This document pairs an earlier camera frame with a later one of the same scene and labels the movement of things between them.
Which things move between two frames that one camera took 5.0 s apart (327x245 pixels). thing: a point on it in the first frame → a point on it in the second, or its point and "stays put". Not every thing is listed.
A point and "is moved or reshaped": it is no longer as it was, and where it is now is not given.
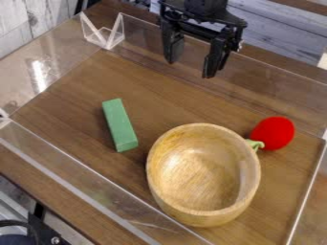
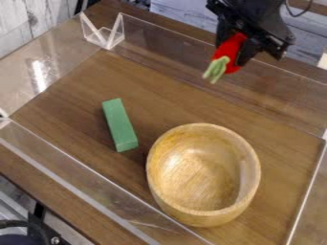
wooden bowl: x=203 y=174 stays put
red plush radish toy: x=274 y=132 is moved or reshaped
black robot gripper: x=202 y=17 → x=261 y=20
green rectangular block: x=120 y=124 stays put
